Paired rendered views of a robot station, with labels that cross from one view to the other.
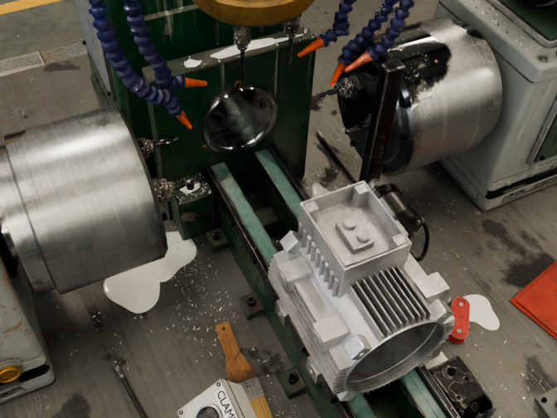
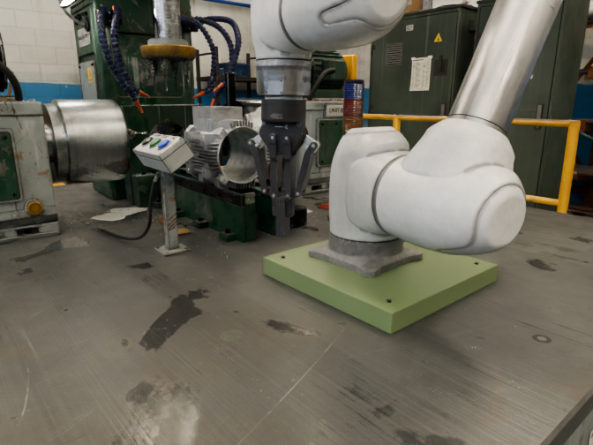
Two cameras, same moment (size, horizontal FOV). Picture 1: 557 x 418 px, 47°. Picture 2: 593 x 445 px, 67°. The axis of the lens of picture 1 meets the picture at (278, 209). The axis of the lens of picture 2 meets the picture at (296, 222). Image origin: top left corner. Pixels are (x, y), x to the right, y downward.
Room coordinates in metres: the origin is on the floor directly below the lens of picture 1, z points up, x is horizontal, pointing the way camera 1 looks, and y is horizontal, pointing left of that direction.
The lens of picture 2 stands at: (-0.86, -0.10, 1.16)
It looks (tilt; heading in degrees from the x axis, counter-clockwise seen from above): 15 degrees down; 350
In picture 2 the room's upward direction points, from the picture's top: straight up
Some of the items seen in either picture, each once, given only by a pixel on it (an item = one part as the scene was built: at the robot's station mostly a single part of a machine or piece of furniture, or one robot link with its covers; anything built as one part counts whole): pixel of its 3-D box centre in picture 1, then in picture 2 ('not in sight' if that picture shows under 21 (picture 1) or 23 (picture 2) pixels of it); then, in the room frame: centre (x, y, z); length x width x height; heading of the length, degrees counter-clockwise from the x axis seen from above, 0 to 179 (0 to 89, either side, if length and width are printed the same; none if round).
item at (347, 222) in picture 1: (351, 239); (217, 118); (0.53, -0.10, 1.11); 0.12 x 0.11 x 0.07; 28
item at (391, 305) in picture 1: (357, 299); (225, 152); (0.49, -0.12, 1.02); 0.20 x 0.19 x 0.19; 28
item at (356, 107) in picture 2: not in sight; (353, 107); (0.44, -0.49, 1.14); 0.06 x 0.06 x 0.04
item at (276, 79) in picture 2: not in sight; (283, 80); (-0.09, -0.21, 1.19); 0.09 x 0.09 x 0.06
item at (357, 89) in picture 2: not in sight; (353, 91); (0.44, -0.49, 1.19); 0.06 x 0.06 x 0.04
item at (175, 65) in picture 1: (226, 117); (162, 152); (0.91, 0.11, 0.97); 0.30 x 0.11 x 0.34; 118
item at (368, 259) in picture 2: not in sight; (371, 242); (0.04, -0.42, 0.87); 0.22 x 0.18 x 0.06; 122
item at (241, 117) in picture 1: (239, 120); (168, 142); (0.85, 0.08, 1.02); 0.15 x 0.02 x 0.15; 118
